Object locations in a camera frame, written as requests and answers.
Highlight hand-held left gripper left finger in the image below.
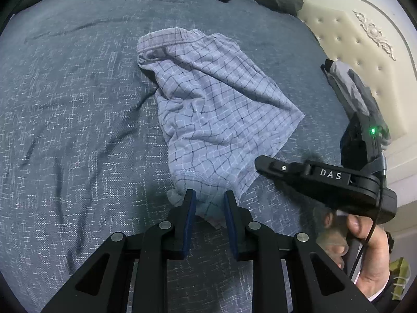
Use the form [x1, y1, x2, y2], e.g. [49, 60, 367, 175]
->
[41, 189, 196, 313]

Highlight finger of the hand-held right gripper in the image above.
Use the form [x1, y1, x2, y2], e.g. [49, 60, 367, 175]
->
[255, 155, 313, 186]

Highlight person's right hand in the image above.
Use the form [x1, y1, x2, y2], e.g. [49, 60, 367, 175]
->
[314, 209, 391, 300]

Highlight blue plaid boxer shorts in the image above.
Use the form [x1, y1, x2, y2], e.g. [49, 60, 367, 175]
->
[136, 28, 305, 230]

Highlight cream tufted headboard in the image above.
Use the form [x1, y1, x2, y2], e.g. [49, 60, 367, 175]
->
[293, 0, 417, 209]

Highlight person's right forearm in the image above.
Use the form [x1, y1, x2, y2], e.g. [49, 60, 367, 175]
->
[366, 274, 404, 313]

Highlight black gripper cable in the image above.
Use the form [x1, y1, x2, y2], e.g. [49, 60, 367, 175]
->
[348, 156, 388, 281]

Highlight blue patterned bed sheet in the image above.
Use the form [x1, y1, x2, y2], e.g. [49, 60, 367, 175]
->
[0, 0, 359, 313]

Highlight yellow green bag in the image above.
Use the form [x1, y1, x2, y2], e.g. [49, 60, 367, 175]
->
[389, 257, 411, 300]

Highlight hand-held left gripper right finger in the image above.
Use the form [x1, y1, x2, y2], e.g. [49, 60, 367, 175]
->
[223, 190, 378, 313]

